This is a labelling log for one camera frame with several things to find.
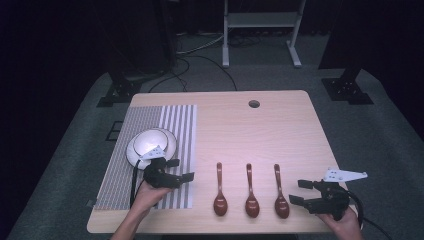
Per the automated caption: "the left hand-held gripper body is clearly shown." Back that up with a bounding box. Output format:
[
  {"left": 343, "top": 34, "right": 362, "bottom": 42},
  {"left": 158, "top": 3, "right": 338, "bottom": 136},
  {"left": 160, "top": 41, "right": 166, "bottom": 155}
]
[{"left": 139, "top": 145, "right": 183, "bottom": 189}]

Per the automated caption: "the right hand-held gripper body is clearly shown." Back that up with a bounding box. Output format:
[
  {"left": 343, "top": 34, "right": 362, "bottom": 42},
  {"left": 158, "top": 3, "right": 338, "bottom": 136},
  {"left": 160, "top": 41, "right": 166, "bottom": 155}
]
[{"left": 303, "top": 168, "right": 368, "bottom": 222}]

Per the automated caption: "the person's left hand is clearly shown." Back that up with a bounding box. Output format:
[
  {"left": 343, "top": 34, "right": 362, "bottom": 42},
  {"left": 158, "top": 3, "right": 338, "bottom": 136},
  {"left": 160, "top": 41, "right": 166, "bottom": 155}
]
[{"left": 131, "top": 181, "right": 173, "bottom": 214}]

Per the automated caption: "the person's right hand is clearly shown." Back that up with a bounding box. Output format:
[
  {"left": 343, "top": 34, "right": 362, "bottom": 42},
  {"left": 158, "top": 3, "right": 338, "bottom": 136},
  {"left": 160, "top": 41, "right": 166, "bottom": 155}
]
[{"left": 316, "top": 206, "right": 364, "bottom": 240}]

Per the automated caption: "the reddish brown spoon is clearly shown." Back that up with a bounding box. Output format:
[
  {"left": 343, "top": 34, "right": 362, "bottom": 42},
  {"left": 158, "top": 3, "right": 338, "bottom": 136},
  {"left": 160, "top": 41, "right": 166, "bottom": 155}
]
[
  {"left": 244, "top": 163, "right": 261, "bottom": 219},
  {"left": 273, "top": 163, "right": 291, "bottom": 220},
  {"left": 213, "top": 162, "right": 229, "bottom": 217}
]

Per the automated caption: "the white bowl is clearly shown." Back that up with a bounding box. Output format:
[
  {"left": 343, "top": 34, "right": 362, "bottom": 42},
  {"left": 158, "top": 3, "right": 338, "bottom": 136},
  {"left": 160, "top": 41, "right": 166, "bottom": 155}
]
[{"left": 132, "top": 128, "right": 169, "bottom": 158}]

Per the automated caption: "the grey striped placemat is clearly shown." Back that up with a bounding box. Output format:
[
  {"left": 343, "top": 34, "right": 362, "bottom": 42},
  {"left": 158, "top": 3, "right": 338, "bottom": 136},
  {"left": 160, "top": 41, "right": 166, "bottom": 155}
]
[{"left": 94, "top": 104, "right": 198, "bottom": 210}]

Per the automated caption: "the dark cabinet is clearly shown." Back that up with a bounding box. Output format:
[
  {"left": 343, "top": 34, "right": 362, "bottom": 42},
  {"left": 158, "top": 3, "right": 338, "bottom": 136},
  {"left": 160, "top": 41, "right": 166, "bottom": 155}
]
[{"left": 131, "top": 0, "right": 178, "bottom": 73}]

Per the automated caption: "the white metal stand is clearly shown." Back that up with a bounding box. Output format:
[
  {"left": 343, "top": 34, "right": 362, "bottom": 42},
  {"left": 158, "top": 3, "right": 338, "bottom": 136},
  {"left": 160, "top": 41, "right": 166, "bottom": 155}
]
[{"left": 222, "top": 0, "right": 307, "bottom": 69}]

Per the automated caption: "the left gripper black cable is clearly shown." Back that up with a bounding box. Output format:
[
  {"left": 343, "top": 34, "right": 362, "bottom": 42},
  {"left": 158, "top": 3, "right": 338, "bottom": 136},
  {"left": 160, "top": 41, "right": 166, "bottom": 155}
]
[{"left": 129, "top": 159, "right": 145, "bottom": 208}]

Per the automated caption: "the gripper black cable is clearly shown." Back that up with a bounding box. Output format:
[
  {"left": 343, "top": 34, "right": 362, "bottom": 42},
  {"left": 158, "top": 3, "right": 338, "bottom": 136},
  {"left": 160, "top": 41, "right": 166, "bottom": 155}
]
[
  {"left": 345, "top": 190, "right": 394, "bottom": 240},
  {"left": 129, "top": 159, "right": 145, "bottom": 208}
]

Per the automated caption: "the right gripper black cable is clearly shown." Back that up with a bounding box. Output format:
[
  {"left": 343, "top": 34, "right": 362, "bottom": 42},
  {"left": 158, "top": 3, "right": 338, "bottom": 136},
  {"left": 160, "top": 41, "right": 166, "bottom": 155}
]
[{"left": 345, "top": 190, "right": 394, "bottom": 240}]

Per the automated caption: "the black floor frame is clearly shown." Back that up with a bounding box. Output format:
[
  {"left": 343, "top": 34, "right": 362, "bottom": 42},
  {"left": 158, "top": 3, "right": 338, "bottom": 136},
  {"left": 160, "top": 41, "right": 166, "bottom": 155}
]
[{"left": 105, "top": 120, "right": 124, "bottom": 142}]

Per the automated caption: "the black stand with base plate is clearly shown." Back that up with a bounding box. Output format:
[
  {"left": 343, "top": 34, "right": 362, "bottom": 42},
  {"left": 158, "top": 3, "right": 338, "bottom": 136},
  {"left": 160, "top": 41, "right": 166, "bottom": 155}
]
[
  {"left": 321, "top": 64, "right": 374, "bottom": 106},
  {"left": 96, "top": 0, "right": 143, "bottom": 108}
]

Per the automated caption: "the black floor cable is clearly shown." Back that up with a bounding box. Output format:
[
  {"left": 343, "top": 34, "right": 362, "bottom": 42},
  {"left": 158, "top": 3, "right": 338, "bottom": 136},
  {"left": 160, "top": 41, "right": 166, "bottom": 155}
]
[{"left": 148, "top": 54, "right": 239, "bottom": 93}]

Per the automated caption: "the white floor cable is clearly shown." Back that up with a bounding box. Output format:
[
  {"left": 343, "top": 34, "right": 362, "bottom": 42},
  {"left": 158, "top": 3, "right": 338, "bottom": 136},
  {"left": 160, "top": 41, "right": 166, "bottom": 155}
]
[{"left": 176, "top": 32, "right": 225, "bottom": 55}]

